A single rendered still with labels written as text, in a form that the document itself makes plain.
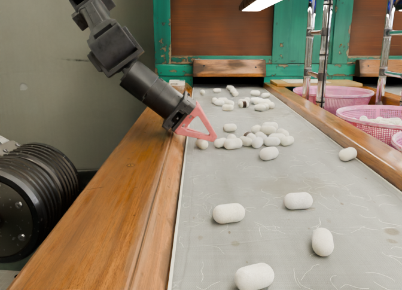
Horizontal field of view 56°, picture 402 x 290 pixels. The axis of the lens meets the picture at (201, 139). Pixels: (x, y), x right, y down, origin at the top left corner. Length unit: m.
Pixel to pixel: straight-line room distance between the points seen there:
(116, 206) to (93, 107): 2.06
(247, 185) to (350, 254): 0.19
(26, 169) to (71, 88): 1.98
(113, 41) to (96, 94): 1.77
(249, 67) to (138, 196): 1.19
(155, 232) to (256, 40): 1.33
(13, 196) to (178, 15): 1.25
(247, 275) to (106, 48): 0.48
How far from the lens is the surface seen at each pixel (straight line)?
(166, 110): 0.69
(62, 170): 0.56
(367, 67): 1.72
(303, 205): 0.48
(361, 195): 0.55
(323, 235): 0.39
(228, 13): 1.64
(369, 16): 1.78
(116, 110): 2.45
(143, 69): 0.69
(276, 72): 1.65
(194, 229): 0.43
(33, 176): 0.51
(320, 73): 1.11
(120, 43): 0.69
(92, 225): 0.40
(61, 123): 2.54
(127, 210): 0.42
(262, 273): 0.33
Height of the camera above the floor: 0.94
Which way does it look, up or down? 15 degrees down
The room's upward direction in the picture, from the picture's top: straight up
